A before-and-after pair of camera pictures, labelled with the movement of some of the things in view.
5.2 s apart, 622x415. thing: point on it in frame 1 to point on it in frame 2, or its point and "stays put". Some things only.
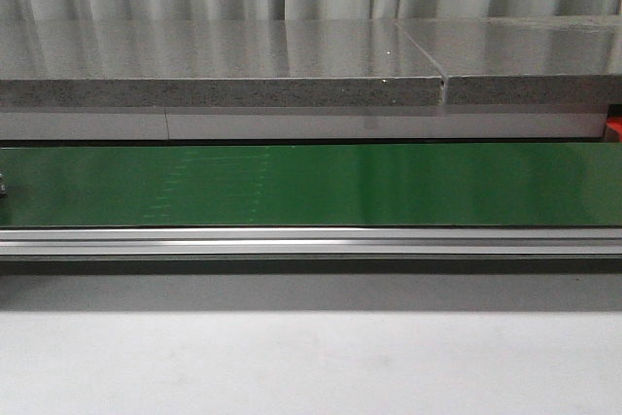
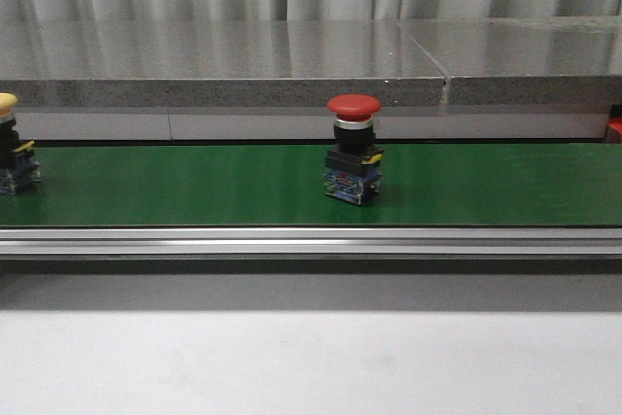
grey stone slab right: (562, 59) stays put
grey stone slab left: (214, 64) stays put
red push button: (3, 187) to (353, 164)
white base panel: (309, 124) stays put
